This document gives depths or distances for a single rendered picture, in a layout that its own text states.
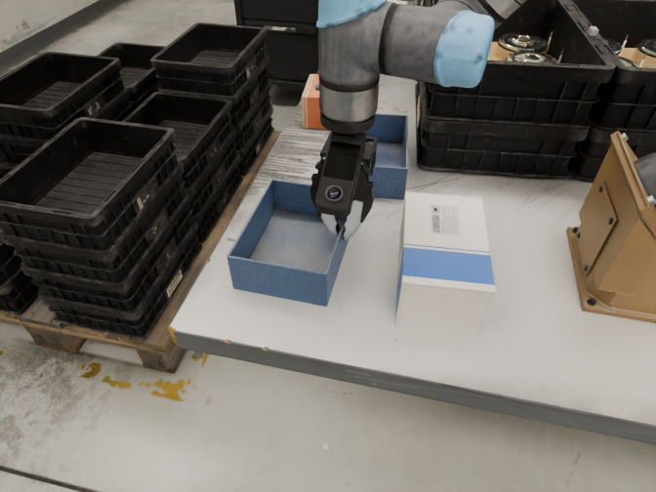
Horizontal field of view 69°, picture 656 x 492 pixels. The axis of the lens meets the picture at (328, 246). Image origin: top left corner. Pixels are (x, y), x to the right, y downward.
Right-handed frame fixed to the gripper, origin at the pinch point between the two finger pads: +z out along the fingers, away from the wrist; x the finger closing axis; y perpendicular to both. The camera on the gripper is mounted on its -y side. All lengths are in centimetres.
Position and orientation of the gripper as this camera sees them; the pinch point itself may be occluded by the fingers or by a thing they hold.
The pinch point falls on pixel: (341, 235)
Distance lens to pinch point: 74.0
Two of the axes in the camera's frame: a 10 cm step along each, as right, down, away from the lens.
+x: -9.7, -1.7, 1.8
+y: 2.4, -6.6, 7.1
